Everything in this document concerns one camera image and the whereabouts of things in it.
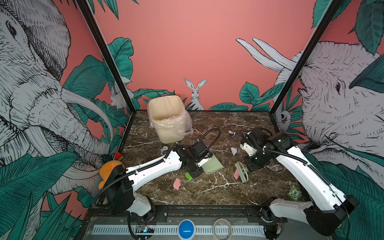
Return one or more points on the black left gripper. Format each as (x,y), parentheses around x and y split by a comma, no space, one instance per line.
(194,175)

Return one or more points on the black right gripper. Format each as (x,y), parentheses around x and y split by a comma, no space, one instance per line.
(250,166)

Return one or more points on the large green paper scrap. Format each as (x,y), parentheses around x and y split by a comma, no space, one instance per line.
(188,176)

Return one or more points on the pale green dustpan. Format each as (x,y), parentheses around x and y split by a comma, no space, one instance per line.
(212,166)

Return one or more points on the pale green hand brush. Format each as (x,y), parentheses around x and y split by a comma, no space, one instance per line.
(242,171)

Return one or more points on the pink paper scrap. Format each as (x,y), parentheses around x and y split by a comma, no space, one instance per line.
(236,174)
(177,184)

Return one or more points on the cream trash bin with bag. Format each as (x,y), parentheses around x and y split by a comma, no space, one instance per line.
(170,119)

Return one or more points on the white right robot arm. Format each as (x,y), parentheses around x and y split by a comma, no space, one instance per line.
(328,207)

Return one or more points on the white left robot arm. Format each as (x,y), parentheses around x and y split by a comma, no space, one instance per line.
(119,185)

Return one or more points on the white crumpled scrap left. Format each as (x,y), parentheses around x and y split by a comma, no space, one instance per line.
(164,150)

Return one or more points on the white paper scrap centre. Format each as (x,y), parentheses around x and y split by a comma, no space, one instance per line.
(234,151)

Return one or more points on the small green toy figure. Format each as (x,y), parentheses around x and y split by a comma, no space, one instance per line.
(294,194)

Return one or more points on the colourful toy brick block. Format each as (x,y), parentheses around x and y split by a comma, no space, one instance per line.
(119,156)

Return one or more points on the blue round button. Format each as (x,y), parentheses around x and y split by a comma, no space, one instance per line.
(186,229)

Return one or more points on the orange duck toy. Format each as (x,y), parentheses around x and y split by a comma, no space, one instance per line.
(109,171)

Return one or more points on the small circuit board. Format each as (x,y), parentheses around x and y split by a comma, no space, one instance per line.
(145,229)

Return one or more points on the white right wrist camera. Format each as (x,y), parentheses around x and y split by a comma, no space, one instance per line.
(248,149)

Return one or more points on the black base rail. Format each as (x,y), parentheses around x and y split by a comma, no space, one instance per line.
(251,213)

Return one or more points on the black right frame post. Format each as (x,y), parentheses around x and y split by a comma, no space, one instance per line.
(325,20)

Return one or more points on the black frame post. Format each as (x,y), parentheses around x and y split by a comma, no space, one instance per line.
(325,20)
(103,47)

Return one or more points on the black left frame post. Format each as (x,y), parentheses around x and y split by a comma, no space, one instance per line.
(103,47)

